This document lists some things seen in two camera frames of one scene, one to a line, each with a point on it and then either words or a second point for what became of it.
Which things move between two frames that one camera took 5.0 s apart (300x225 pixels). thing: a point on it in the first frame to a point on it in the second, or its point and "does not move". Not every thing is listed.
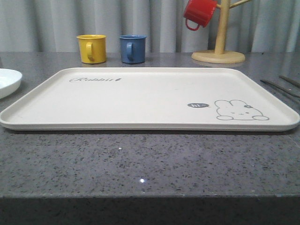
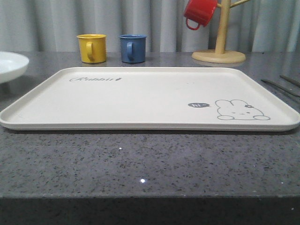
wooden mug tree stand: [219, 55] does not move
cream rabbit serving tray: [187, 99] does not move
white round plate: [10, 80] to [12, 66]
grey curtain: [53, 26] does not move
